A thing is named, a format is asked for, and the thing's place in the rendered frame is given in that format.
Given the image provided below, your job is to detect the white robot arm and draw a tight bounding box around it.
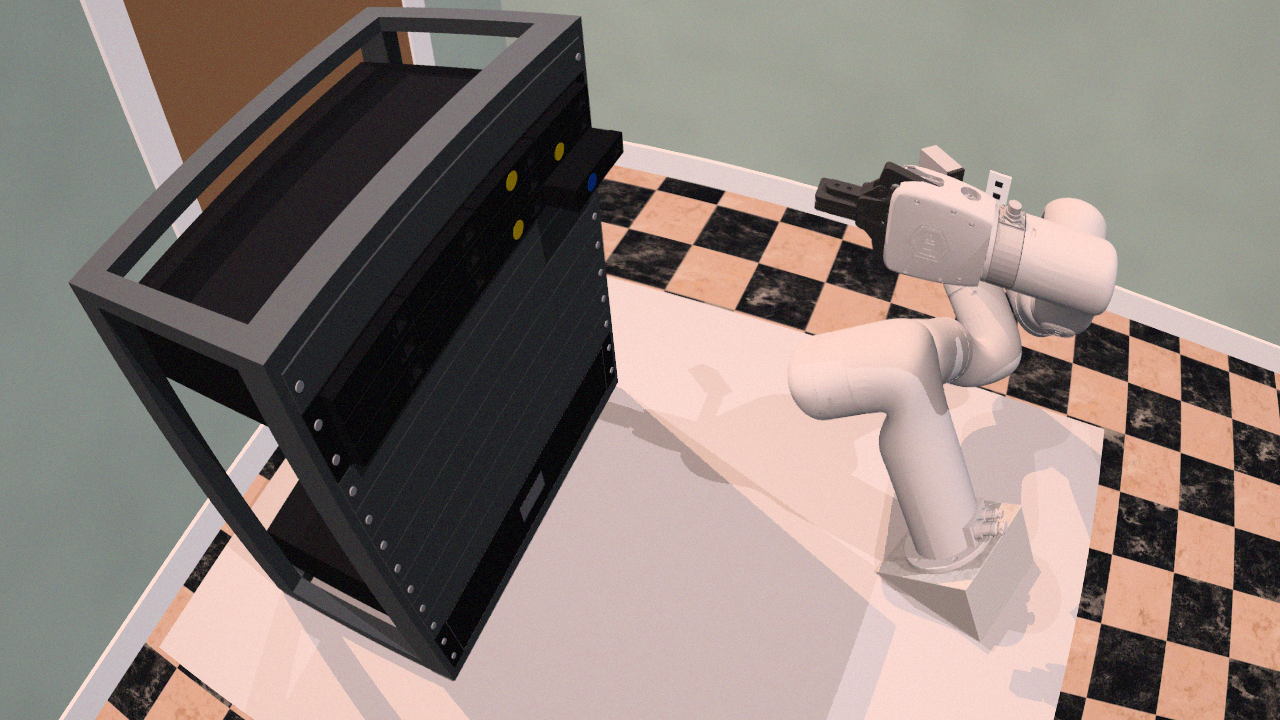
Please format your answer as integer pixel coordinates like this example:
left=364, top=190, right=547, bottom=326
left=788, top=199, right=1117, bottom=574

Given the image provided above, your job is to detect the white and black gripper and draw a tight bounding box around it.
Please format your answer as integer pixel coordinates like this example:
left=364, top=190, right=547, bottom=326
left=814, top=161, right=998, bottom=287

